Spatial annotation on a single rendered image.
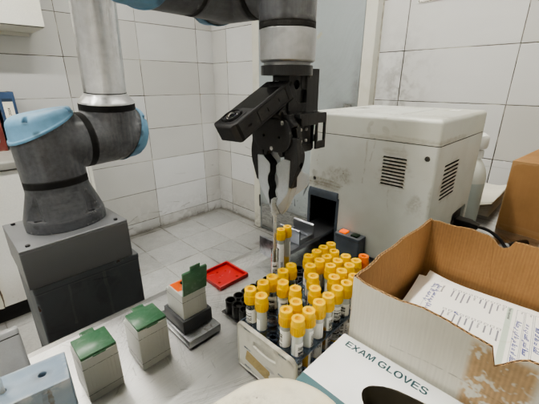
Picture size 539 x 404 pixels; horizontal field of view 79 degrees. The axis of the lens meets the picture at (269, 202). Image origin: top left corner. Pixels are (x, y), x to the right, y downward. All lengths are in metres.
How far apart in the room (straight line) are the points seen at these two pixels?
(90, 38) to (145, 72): 2.12
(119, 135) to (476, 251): 0.71
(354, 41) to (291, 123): 1.75
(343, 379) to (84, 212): 0.58
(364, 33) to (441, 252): 1.69
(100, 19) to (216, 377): 0.67
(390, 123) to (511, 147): 1.33
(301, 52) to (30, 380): 0.45
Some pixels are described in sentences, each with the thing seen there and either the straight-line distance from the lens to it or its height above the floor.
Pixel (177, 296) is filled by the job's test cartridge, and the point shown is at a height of 0.95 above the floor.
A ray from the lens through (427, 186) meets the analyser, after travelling 0.64.
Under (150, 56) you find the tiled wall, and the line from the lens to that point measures 2.93.
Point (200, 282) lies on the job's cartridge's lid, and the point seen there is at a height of 0.96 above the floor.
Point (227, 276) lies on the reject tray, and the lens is 0.65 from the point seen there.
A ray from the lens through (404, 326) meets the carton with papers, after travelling 0.39.
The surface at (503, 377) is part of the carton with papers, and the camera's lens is 0.38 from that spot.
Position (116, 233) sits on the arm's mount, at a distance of 0.75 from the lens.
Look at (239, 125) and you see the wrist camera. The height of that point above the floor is 1.18.
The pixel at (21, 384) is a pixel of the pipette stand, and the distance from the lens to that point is 0.41.
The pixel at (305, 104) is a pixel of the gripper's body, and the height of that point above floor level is 1.20.
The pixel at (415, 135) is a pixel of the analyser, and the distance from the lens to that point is 0.63.
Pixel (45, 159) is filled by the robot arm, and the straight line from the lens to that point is 0.74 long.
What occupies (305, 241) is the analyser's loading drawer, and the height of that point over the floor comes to 0.92.
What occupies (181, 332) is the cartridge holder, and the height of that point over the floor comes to 0.89.
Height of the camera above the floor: 1.23
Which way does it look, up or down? 20 degrees down
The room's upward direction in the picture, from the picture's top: straight up
